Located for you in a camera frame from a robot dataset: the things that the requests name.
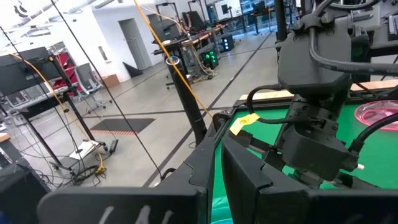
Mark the computer with green lights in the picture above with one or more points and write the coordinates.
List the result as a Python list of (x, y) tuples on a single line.
[(209, 59)]

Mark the black monitor on stand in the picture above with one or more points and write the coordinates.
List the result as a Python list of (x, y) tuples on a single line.
[(25, 74)]

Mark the black round pole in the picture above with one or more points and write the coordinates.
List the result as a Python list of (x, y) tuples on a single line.
[(189, 102)]

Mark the large black box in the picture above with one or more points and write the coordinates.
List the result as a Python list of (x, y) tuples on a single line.
[(18, 193)]

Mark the transparent pink plastic plate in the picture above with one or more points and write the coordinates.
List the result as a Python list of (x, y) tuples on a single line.
[(373, 116)]

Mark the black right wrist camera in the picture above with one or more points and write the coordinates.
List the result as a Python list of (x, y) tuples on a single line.
[(314, 152)]

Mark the computer with blue lights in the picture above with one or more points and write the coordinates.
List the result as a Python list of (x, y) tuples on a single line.
[(227, 43)]

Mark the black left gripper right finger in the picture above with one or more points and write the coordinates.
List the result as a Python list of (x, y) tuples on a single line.
[(280, 205)]

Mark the grey door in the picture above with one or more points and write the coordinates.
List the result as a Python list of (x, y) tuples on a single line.
[(135, 43)]

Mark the red shelf rack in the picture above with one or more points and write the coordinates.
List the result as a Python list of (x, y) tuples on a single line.
[(65, 67)]

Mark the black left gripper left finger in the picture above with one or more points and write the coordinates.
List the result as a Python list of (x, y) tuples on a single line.
[(124, 205)]

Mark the black desk monitor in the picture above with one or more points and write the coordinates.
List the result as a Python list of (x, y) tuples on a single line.
[(166, 29)]

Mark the transparent blue plastic plate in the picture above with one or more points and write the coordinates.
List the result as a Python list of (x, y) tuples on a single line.
[(219, 216)]

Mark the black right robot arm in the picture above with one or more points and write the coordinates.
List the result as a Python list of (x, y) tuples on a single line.
[(311, 62)]

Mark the wooden top desk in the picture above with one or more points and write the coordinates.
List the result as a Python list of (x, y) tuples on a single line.
[(199, 36)]

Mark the grey office chair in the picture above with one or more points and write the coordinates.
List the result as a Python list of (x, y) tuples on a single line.
[(87, 77)]

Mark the brown cardboard box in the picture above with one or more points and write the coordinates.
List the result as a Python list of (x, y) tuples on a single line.
[(111, 81)]

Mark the black mat with hazard stripes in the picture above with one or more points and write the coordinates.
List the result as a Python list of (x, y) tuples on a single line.
[(124, 124)]

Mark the black wedge-shaped object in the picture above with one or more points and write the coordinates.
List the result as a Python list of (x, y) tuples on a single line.
[(132, 71)]

